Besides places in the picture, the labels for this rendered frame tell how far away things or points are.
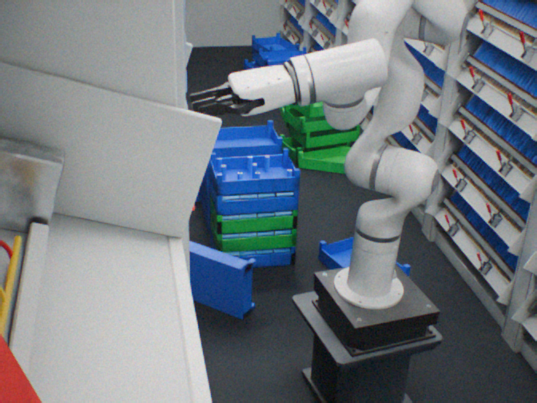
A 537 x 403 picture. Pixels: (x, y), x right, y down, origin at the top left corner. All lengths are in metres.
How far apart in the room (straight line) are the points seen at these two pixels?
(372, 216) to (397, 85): 0.35
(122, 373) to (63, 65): 0.11
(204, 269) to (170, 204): 2.21
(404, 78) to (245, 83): 0.56
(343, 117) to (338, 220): 1.84
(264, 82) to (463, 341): 1.52
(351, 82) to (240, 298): 1.34
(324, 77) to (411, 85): 0.50
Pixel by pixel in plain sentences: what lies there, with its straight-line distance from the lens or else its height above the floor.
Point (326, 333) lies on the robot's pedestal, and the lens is 2.00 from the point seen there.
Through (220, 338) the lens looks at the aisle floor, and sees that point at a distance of 2.42.
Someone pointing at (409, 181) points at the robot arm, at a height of 0.75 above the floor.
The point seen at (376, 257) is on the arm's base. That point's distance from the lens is 1.90.
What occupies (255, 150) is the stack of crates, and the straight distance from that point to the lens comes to 2.85.
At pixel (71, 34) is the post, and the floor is 1.45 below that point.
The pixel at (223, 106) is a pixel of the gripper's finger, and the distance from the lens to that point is 1.21.
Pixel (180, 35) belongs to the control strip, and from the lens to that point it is 0.26.
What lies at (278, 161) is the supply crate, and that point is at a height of 0.35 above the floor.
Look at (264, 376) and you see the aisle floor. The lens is 2.28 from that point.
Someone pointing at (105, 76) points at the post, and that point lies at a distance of 0.25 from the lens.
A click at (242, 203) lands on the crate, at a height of 0.28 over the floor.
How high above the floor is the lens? 1.51
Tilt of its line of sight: 28 degrees down
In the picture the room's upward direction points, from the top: 2 degrees clockwise
